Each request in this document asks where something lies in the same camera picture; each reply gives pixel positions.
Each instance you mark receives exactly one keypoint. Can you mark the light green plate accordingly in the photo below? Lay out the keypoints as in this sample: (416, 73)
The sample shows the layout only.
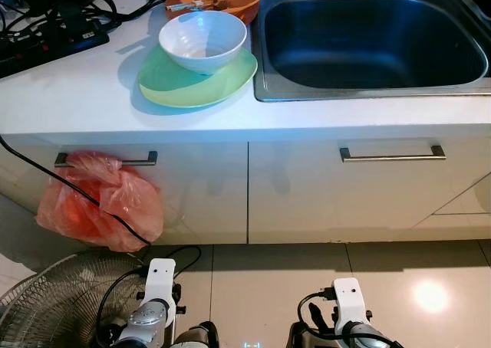
(176, 93)

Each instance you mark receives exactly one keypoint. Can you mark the white ribbed bowl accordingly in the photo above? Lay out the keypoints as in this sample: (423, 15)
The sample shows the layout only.
(203, 41)

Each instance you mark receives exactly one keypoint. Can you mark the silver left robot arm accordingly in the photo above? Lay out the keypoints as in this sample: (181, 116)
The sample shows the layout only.
(146, 325)

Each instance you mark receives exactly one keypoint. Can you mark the white kitchen cabinet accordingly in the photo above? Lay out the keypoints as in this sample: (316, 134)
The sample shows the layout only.
(307, 202)

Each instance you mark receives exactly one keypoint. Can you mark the right robot leg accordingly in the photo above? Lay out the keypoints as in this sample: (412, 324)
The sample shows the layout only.
(303, 339)

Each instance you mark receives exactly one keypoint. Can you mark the robot leg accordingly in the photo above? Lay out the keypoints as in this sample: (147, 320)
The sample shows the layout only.
(303, 339)
(196, 336)

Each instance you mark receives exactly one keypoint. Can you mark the left robot leg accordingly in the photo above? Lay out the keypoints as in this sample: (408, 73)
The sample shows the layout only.
(196, 336)

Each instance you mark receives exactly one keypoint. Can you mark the red plastic bag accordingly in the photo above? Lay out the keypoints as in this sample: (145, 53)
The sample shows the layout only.
(92, 202)

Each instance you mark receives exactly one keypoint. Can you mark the stainless steel sink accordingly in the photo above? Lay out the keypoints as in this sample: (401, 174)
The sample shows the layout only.
(368, 41)

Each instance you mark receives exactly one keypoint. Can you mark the black power strip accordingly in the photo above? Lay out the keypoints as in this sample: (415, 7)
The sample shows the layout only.
(54, 43)

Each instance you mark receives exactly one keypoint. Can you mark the metal fork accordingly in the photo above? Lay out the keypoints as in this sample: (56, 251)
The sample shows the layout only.
(217, 1)

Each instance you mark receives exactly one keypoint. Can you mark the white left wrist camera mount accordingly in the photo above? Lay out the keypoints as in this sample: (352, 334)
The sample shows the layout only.
(159, 279)

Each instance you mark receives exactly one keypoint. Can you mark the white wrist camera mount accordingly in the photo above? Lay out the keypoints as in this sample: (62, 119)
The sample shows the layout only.
(159, 279)
(349, 298)

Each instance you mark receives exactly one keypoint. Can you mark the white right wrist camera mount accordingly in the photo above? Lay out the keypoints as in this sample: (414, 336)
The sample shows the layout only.
(349, 298)

